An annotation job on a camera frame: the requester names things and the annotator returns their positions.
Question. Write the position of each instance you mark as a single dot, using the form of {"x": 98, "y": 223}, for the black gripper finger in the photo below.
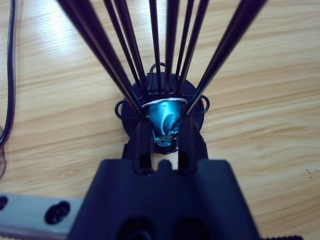
{"x": 140, "y": 150}
{"x": 191, "y": 147}

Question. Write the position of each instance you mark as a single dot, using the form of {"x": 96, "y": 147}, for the blue coffee capsule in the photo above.
{"x": 165, "y": 117}

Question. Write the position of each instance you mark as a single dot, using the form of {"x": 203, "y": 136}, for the black capsule holder with rods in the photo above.
{"x": 127, "y": 122}

